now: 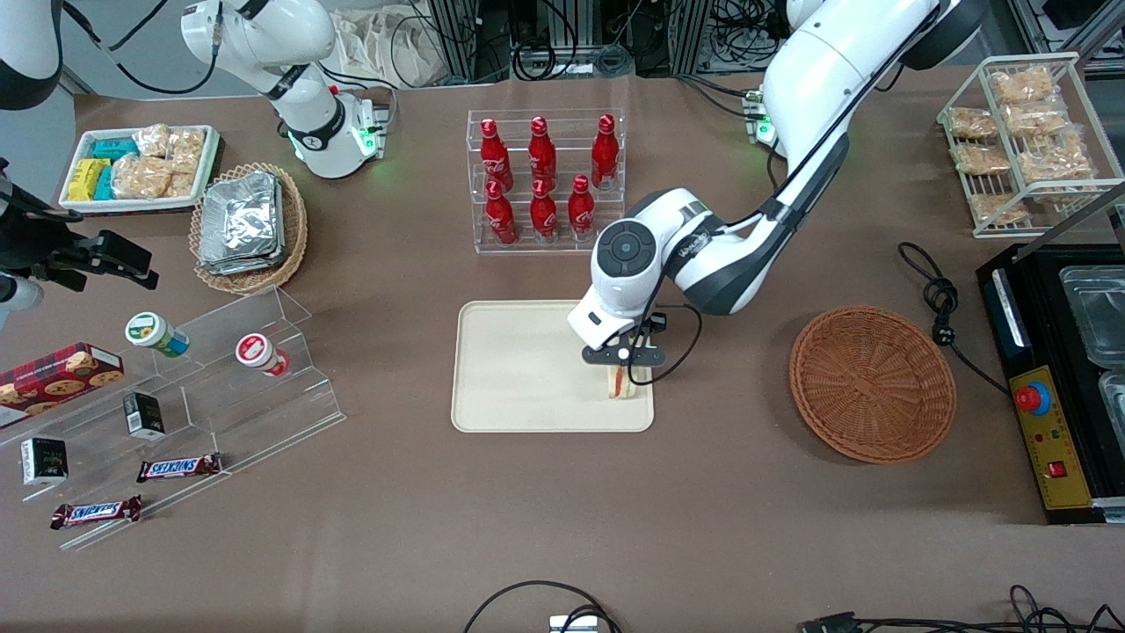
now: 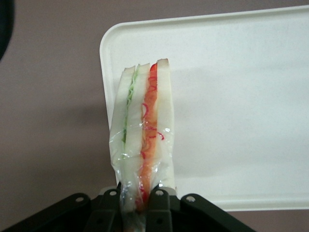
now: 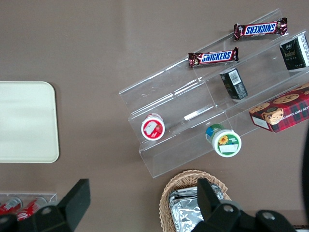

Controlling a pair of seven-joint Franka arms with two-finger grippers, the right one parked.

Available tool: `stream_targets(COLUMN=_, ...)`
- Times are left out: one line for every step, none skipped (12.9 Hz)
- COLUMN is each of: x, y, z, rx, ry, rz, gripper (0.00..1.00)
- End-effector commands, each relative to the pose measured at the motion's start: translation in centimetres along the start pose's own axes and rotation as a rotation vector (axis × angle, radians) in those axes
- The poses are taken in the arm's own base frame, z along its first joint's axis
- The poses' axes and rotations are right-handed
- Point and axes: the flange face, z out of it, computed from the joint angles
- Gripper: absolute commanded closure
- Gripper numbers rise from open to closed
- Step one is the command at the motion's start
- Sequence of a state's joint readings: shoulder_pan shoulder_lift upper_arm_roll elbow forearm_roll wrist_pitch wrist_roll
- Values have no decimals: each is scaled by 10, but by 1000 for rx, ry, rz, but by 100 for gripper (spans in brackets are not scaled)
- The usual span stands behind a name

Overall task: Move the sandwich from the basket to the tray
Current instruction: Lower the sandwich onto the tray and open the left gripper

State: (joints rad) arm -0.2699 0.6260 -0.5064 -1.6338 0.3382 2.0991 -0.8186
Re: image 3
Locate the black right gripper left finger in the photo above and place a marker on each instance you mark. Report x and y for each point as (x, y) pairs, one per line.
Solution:
(65, 212)

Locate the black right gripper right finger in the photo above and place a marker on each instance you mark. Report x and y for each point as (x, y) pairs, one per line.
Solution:
(217, 215)

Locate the light oval wicker basket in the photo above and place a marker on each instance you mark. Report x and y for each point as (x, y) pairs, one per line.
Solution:
(166, 193)

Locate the beige rectangular serving tray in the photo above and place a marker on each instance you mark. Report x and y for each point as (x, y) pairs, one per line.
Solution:
(26, 120)

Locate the clear acrylic bottle rack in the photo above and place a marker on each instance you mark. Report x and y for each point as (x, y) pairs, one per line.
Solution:
(51, 196)

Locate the stacked foil containers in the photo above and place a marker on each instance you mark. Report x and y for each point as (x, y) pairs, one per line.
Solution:
(183, 212)

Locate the green lid yogurt cup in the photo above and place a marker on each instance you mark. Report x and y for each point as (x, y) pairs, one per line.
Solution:
(227, 143)

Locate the red lid yogurt cup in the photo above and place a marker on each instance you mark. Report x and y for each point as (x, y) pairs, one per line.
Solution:
(153, 128)

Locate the clear acrylic tiered stand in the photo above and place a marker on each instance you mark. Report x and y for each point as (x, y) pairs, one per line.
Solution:
(173, 104)

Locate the red tartan cookie box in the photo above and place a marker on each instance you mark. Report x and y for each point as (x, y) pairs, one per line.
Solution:
(282, 113)

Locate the small black barcode box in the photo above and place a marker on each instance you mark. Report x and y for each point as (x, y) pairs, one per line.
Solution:
(234, 83)

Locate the Snickers chocolate bar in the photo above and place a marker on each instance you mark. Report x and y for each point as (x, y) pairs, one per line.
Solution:
(213, 57)
(260, 29)

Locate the small black gold-print box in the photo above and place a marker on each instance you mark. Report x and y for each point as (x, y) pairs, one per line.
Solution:
(294, 53)

